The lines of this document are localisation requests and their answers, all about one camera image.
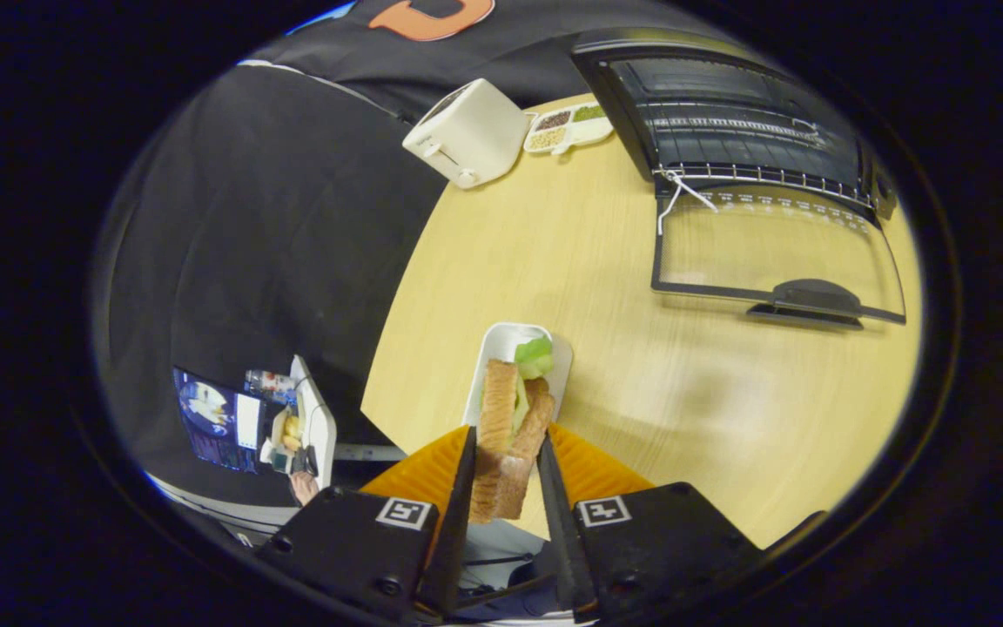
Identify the small printed can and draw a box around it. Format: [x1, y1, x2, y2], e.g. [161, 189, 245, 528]
[245, 369, 298, 406]

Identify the toast sandwich with lettuce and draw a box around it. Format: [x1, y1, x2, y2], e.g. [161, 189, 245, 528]
[468, 337, 556, 523]

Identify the white pop-up toaster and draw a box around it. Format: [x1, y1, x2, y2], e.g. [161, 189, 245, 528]
[402, 78, 530, 190]

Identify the black toaster oven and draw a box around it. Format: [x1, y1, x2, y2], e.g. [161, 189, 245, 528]
[569, 28, 907, 332]

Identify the divided dish of grains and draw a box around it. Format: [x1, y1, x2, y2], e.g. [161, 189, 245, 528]
[523, 102, 616, 156]

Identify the white rectangular plate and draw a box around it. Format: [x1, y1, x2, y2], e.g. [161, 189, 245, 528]
[462, 322, 574, 428]

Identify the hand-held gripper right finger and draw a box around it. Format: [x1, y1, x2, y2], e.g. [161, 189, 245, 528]
[536, 424, 764, 621]

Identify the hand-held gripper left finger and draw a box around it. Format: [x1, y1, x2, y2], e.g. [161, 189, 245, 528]
[253, 427, 478, 624]

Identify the white flat tray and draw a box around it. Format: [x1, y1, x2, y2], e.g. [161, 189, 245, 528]
[288, 354, 337, 489]

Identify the white string tie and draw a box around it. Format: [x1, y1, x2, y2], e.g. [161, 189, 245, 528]
[656, 170, 718, 236]

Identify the blue printed box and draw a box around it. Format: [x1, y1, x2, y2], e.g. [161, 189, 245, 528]
[172, 367, 269, 475]

